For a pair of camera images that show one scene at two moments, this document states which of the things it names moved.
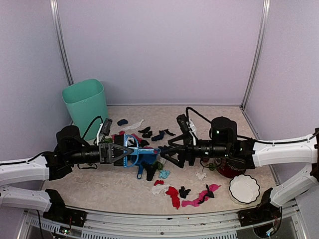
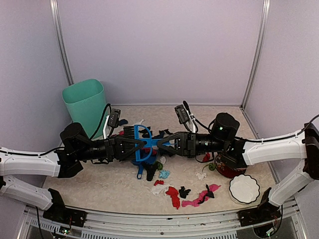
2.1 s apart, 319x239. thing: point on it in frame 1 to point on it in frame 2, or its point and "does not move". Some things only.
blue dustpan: (138, 159) does not move
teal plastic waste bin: (85, 100) does not move
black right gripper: (188, 146) to (189, 144)
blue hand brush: (138, 150) to (153, 143)
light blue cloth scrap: (164, 174) does not move
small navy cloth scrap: (122, 121) does not move
